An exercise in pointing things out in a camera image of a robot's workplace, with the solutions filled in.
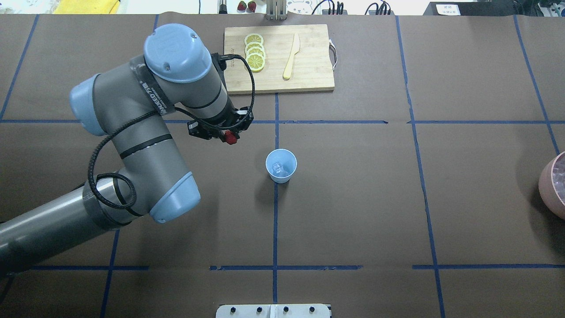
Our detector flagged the yellow plastic knife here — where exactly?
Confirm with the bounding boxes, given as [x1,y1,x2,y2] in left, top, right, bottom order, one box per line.
[282,33,301,80]

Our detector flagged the wooden cutting board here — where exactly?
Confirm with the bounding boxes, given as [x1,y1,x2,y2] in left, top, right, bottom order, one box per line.
[224,24,335,93]

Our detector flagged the clear ice cubes pile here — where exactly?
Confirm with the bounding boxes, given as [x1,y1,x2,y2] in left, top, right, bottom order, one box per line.
[551,156,565,202]

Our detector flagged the pink bowl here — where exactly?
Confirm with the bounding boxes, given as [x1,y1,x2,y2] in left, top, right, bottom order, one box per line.
[538,152,565,220]

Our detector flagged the light blue cup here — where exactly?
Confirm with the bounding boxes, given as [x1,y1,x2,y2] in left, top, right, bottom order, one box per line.
[266,149,298,184]

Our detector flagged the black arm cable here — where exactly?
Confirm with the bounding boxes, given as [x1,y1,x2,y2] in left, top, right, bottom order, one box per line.
[87,54,256,210]

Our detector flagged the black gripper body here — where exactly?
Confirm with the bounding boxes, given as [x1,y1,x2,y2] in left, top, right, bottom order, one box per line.
[211,103,239,129]

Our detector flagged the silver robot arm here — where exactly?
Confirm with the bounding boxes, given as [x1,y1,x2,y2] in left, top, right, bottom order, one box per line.
[0,23,253,278]

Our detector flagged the lemon slice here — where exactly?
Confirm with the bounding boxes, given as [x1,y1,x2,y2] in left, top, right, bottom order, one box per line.
[246,56,266,72]
[244,34,264,45]
[245,42,265,55]
[245,46,266,60]

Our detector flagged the aluminium frame post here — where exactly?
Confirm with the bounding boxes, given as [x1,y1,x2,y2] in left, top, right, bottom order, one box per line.
[265,0,288,21]

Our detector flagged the red strawberry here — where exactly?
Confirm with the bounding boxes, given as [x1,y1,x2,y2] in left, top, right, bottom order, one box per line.
[223,130,239,145]

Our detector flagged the ice cube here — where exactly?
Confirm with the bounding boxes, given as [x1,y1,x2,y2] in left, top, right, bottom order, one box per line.
[272,162,286,175]

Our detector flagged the yellow cloth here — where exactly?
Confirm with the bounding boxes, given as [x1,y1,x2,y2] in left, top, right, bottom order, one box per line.
[54,0,121,15]

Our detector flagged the black power strip box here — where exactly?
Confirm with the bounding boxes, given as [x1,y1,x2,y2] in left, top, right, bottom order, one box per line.
[422,0,519,16]

